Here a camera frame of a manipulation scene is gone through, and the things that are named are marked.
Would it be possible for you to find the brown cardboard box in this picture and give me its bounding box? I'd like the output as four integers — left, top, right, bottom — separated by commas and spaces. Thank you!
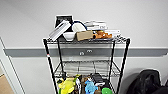
75, 30, 95, 42

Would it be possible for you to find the white bowl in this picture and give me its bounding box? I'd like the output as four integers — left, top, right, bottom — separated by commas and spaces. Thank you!
62, 31, 77, 42

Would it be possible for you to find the orange plush toy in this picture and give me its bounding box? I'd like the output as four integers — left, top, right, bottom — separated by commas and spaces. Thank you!
92, 30, 114, 41

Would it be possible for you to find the white pouch blue rim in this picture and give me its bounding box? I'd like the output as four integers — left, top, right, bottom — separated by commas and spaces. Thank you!
71, 21, 88, 34

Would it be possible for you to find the long white flat box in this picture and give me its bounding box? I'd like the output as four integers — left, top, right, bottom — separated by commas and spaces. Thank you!
48, 20, 72, 42

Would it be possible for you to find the small white flat box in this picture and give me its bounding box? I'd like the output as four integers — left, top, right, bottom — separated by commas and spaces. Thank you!
104, 28, 122, 37

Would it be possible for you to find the small black box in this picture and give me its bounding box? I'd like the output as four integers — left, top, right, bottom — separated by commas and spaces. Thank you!
91, 72, 106, 85

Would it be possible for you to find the blue plush toy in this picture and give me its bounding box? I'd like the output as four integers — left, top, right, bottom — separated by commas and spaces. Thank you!
83, 79, 98, 94

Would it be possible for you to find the yellow plush toy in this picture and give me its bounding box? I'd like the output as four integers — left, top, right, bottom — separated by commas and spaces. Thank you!
57, 76, 80, 94

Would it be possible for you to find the green round lid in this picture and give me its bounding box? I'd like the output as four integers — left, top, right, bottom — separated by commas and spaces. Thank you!
100, 86, 113, 94

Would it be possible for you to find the black office chair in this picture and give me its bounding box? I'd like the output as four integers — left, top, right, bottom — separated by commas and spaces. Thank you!
127, 68, 168, 94

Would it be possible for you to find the white wall outlet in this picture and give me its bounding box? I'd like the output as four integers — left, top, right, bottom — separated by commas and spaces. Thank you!
78, 50, 85, 56
86, 48, 93, 55

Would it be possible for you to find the black wire shelf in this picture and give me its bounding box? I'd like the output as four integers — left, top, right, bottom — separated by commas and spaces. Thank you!
41, 35, 132, 94

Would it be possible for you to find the white door frame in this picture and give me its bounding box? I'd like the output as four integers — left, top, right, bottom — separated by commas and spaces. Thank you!
0, 35, 27, 94

